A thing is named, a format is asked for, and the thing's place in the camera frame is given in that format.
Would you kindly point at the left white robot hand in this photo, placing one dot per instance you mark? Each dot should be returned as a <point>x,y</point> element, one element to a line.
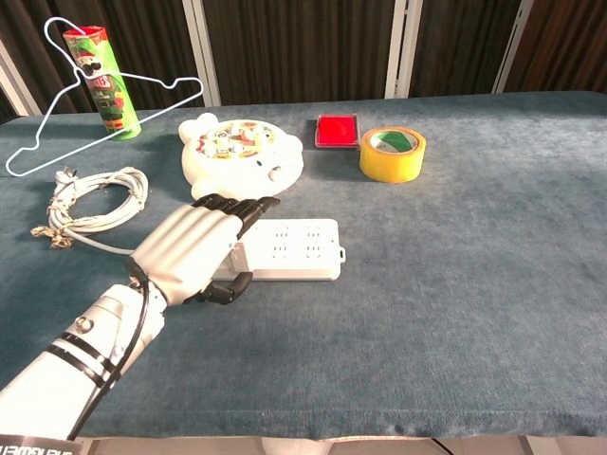
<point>189,246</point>

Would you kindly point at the white square power adapter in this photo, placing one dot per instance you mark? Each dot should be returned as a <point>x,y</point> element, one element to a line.
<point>240,258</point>

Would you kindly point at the white power strip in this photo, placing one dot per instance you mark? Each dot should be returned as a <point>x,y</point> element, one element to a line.
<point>303,249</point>

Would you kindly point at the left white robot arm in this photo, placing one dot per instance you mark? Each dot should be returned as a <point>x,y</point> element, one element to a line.
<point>61,369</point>

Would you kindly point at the white bear-shaped toy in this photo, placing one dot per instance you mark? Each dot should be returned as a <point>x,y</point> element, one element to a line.
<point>223,166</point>

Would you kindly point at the gold twist tie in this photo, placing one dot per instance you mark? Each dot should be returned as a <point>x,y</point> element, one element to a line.
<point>57,241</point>

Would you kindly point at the green chips can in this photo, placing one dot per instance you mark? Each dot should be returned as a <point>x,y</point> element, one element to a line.
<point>118,118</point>

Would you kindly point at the red ink pad box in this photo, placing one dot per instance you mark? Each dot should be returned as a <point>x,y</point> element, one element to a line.
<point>336,132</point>

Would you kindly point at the yellow tape roll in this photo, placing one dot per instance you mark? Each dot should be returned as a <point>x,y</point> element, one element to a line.
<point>389,166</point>

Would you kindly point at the blue table cloth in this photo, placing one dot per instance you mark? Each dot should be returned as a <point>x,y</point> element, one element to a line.
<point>427,284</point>

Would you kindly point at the white metal frame post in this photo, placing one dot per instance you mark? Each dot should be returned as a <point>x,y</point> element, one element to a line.
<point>403,47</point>
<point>201,52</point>
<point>14,80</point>
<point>512,47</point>

